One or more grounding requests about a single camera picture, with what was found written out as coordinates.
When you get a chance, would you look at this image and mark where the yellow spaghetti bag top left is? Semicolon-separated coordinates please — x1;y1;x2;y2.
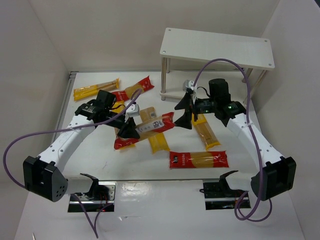
73;78;120;102

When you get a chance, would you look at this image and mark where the red spaghetti bag with label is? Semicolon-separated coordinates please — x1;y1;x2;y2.
113;111;175;150

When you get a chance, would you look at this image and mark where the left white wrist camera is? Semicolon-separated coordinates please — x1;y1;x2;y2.
126;103;140;118

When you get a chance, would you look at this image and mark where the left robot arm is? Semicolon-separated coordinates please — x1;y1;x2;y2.
23;89;142;202

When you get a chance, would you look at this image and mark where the yellow spaghetti bag centre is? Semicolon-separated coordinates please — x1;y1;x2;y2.
140;106;170;154

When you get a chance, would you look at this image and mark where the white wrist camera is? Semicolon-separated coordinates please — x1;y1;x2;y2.
182;79;197;96
126;103;140;118

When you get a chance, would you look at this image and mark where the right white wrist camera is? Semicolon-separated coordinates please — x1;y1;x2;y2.
182;79;197;96

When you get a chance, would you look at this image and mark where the white two-tier shelf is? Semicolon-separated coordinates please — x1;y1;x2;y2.
160;27;275;101

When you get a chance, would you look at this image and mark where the red spaghetti bag top centre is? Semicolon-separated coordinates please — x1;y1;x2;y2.
112;75;155;102

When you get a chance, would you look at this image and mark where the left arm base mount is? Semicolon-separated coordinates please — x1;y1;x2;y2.
67;181;117;213

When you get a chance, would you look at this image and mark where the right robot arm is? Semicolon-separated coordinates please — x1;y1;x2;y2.
175;78;297;201

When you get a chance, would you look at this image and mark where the aluminium table edge rail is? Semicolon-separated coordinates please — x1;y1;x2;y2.
55;71;78;130

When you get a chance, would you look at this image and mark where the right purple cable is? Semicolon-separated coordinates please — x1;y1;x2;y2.
193;58;273;222

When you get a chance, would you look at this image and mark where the purple cable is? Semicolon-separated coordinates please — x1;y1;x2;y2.
2;88;143;239
193;58;273;222

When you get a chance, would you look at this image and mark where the red spaghetti bag front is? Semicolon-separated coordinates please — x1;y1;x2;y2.
169;151;229;169

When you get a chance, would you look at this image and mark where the yellow spaghetti bag right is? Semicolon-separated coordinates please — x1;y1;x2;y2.
191;114;220;151

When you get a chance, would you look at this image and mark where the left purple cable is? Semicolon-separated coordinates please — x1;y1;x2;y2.
2;88;143;239

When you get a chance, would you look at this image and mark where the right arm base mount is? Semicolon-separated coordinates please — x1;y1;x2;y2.
199;180;244;211

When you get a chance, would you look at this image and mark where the yellow spaghetti bag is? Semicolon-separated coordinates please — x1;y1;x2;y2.
140;106;170;154
73;78;120;102
191;114;220;151
112;101;136;151

